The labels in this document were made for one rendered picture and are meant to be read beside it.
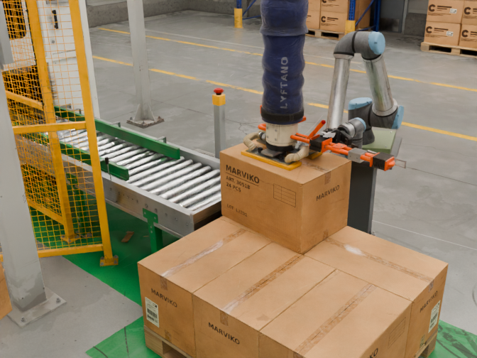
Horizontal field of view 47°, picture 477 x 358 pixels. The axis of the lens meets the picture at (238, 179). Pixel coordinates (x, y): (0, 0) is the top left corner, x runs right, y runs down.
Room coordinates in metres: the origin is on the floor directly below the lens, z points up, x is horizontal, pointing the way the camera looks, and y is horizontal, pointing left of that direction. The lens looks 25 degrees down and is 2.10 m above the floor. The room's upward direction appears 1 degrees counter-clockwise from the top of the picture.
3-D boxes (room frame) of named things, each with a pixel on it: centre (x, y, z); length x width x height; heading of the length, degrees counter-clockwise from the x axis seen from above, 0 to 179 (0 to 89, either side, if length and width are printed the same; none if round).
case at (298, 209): (2.77, -0.25, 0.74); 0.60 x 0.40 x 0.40; 44
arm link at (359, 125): (2.84, -0.63, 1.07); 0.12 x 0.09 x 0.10; 138
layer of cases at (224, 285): (2.34, -0.26, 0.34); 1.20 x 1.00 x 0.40; 48
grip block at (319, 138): (2.61, -0.42, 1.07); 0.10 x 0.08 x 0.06; 137
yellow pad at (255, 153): (2.71, -0.17, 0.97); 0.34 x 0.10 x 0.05; 47
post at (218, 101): (3.76, 0.13, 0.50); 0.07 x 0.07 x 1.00; 48
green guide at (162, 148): (4.22, 0.99, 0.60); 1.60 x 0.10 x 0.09; 48
